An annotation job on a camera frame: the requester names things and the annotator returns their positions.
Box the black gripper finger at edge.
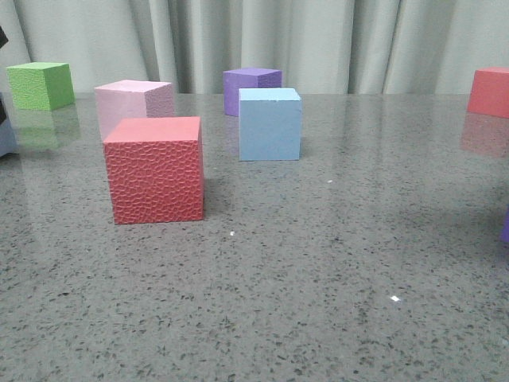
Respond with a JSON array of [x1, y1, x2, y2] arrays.
[[0, 27, 9, 123]]

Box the blue textured block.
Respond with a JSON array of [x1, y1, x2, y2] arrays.
[[0, 118, 17, 157]]

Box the light blue block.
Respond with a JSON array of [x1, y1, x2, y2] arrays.
[[239, 88, 302, 161]]

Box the green block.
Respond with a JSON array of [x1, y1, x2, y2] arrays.
[[6, 62, 75, 111]]

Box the pink block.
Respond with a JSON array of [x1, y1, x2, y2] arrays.
[[95, 80, 174, 140]]

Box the large red textured block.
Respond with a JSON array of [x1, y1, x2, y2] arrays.
[[103, 116, 204, 224]]

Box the purple block at back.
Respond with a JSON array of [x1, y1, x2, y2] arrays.
[[223, 68, 283, 116]]

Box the grey-green curtain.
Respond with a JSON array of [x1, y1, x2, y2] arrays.
[[1, 1, 508, 94]]

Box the red block at right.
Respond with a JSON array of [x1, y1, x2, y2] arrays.
[[467, 67, 509, 119]]

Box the purple block at edge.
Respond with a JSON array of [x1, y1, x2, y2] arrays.
[[499, 207, 509, 244]]

